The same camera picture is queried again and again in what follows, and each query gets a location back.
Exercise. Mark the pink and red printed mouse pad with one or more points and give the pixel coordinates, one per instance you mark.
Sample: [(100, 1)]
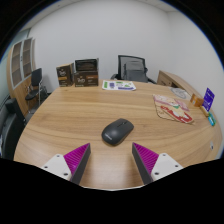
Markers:
[(171, 108)]

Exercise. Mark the small teal box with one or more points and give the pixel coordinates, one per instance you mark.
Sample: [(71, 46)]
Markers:
[(212, 120)]

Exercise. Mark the black computer mouse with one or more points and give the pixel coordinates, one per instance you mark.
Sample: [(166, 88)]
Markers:
[(116, 131)]

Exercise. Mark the black mesh office chair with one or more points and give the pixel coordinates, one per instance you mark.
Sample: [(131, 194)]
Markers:
[(121, 63)]

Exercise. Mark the black leather sofa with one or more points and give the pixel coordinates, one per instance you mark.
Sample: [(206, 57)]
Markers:
[(10, 130)]

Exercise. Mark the white printed sticker sheet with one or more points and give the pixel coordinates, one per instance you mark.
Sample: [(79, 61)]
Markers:
[(118, 85)]

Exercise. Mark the small brown cardboard box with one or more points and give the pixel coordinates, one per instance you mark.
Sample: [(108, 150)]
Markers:
[(64, 76)]

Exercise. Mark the wooden side desk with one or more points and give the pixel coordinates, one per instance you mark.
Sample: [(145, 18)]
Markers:
[(173, 80)]

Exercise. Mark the grey backpack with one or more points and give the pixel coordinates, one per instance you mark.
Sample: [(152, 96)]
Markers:
[(136, 71)]

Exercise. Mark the black open box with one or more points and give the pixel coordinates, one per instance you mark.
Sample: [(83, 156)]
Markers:
[(86, 65)]

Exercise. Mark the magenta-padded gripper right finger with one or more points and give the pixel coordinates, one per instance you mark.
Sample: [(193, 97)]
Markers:
[(156, 165)]

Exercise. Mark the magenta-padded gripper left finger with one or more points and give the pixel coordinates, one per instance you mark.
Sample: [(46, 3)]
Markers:
[(68, 166)]

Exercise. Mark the yellowish flat box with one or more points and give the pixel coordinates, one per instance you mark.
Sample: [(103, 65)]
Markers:
[(204, 110)]

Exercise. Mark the black visitor chair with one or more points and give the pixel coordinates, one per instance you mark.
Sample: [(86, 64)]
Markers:
[(36, 80)]

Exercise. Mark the purple card package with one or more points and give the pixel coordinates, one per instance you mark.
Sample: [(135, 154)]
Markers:
[(208, 99)]

